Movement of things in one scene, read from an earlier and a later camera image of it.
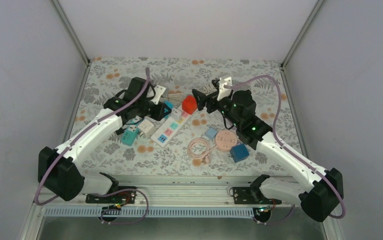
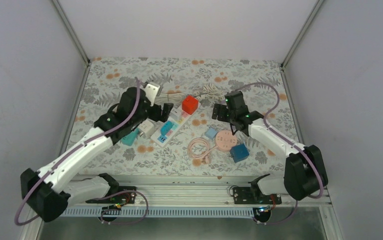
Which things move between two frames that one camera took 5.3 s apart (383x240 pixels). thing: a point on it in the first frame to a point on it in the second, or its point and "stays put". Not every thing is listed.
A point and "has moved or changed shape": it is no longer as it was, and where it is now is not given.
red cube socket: (189, 104) stays put
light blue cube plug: (211, 133) stays put
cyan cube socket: (170, 105) has moved or changed shape
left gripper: (162, 108) stays put
